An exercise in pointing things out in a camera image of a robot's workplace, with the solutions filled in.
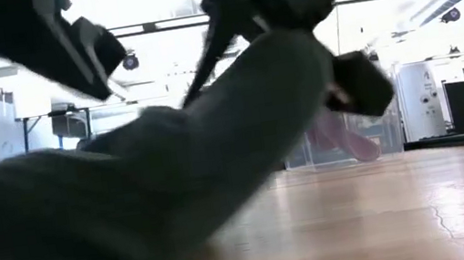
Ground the grey fabric hat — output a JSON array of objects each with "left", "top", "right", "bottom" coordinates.
[{"left": 0, "top": 22, "right": 364, "bottom": 260}]

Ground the pink fabric hat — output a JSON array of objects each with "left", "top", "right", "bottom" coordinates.
[{"left": 303, "top": 101, "right": 384, "bottom": 172}]

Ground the background table with blue legs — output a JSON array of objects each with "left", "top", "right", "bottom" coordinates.
[{"left": 13, "top": 99, "right": 98, "bottom": 156}]

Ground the clear plastic box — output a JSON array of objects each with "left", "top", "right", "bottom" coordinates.
[{"left": 276, "top": 95, "right": 407, "bottom": 175}]

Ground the white cylindrical machine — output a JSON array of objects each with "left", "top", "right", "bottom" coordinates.
[{"left": 394, "top": 59, "right": 449, "bottom": 143}]

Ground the black round ceiling camera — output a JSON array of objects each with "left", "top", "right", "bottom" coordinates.
[
  {"left": 120, "top": 51, "right": 142, "bottom": 72},
  {"left": 439, "top": 5, "right": 463, "bottom": 26}
]

